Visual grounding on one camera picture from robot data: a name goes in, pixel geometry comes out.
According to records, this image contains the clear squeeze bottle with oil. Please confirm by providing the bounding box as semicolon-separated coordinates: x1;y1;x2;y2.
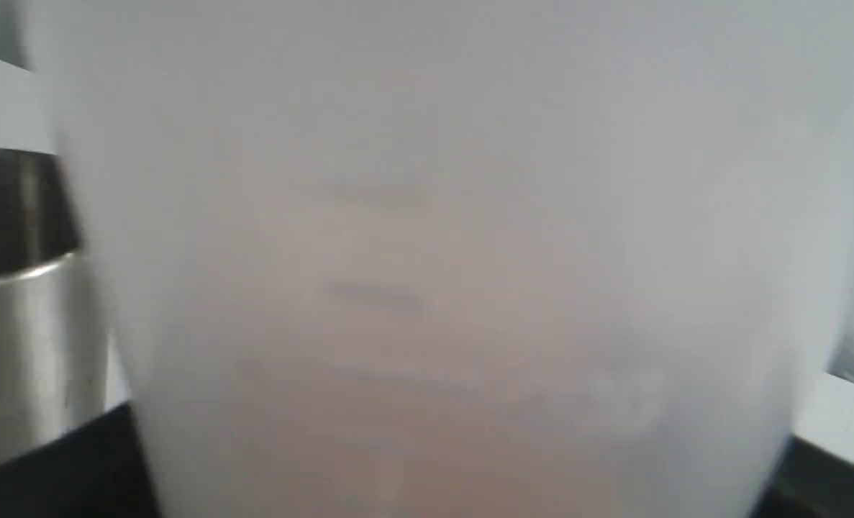
22;1;854;517

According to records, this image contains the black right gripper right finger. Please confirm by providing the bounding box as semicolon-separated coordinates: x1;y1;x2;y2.
758;438;854;517

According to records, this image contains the stainless steel cup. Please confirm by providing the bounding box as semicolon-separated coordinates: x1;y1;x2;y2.
0;150;110;465

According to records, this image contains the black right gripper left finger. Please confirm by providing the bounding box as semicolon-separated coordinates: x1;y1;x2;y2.
0;404;161;517

